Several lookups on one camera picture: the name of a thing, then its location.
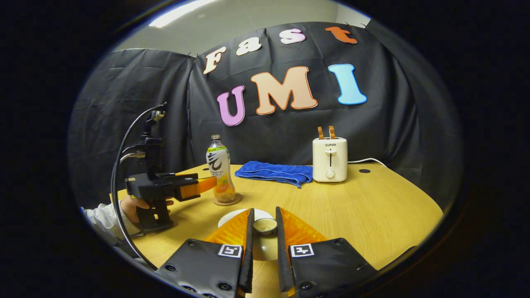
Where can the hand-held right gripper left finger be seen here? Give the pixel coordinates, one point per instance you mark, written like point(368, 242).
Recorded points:
point(248, 256)

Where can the white teacup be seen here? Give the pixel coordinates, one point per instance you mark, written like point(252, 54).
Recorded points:
point(232, 217)

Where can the clear water bottle white label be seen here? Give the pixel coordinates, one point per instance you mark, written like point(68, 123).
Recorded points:
point(219, 165)

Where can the toast slice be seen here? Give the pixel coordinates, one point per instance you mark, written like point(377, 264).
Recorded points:
point(320, 133)
point(331, 132)

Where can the round wooden coaster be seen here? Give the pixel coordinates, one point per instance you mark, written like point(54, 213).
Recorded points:
point(236, 201)

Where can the white toaster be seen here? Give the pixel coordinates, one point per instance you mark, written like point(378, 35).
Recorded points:
point(330, 159)

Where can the white teacup lid with knob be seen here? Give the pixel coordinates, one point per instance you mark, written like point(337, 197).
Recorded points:
point(265, 225)

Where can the blue towel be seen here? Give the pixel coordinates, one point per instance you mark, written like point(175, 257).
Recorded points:
point(273, 171)

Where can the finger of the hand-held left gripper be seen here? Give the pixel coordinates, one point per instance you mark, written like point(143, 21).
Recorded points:
point(186, 176)
point(198, 187)

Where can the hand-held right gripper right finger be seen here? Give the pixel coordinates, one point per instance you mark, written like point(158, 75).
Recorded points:
point(281, 256)

